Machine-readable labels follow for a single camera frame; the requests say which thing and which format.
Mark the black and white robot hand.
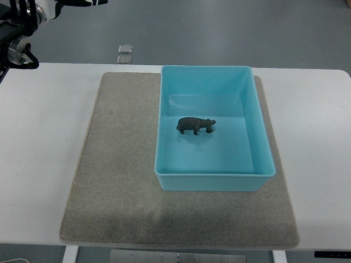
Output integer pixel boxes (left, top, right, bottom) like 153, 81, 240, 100
35, 0, 108, 24

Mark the brown hippo toy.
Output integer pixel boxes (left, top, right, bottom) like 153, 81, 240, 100
176, 117, 216, 135

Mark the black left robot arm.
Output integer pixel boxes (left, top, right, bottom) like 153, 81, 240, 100
1, 1, 39, 70

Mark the blue plastic box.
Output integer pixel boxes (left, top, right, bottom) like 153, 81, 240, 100
154, 66, 276, 191

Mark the upper metal floor plate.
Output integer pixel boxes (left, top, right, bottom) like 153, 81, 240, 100
118, 45, 133, 54

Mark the metal floor plate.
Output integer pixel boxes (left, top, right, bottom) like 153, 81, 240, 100
117, 55, 132, 65
118, 45, 133, 54

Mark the lower metal floor plate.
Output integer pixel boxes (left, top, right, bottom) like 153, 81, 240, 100
117, 55, 132, 65

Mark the grey felt mat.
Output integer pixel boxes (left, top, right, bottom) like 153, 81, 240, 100
59, 72, 299, 250

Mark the black table control panel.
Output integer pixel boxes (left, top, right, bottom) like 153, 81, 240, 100
314, 251, 351, 259

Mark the metal table base plate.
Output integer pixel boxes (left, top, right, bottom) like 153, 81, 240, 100
109, 249, 247, 263

